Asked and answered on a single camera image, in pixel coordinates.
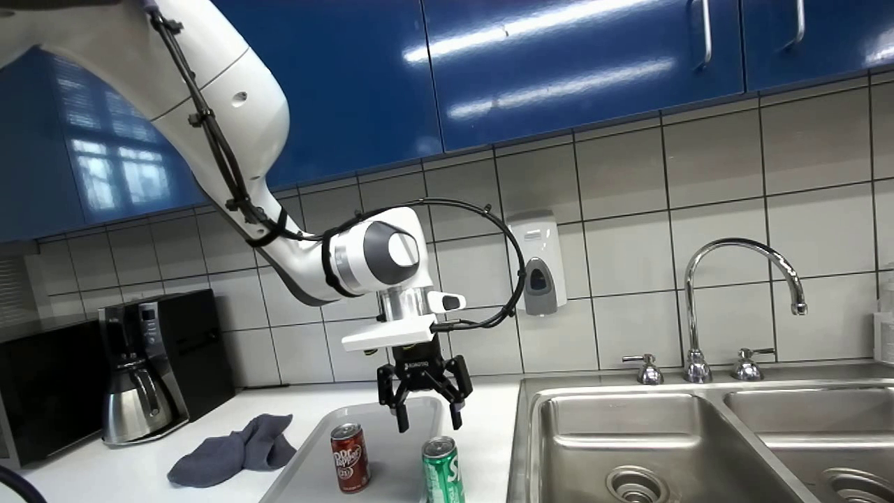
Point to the dark blue-grey cloth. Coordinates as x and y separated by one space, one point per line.
233 449

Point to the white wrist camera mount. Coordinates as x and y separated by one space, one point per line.
386 335

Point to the stainless steel double sink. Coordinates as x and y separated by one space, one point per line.
653 447

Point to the black microwave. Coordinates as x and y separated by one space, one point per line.
52 391

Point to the white wall soap dispenser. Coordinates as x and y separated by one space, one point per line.
541 268

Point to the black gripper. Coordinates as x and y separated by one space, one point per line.
420 360

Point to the grey plastic tray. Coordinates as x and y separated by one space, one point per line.
309 475

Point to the chrome gooseneck faucet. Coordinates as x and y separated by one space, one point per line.
692 308

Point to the black coffee maker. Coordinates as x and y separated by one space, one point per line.
196 352

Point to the steel coffee carafe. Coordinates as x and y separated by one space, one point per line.
136 406

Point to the red soda can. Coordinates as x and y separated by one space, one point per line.
351 459

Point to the green soda can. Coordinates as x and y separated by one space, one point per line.
443 470

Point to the blue cabinet door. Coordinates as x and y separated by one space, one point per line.
75 156
365 85
578 65
828 37

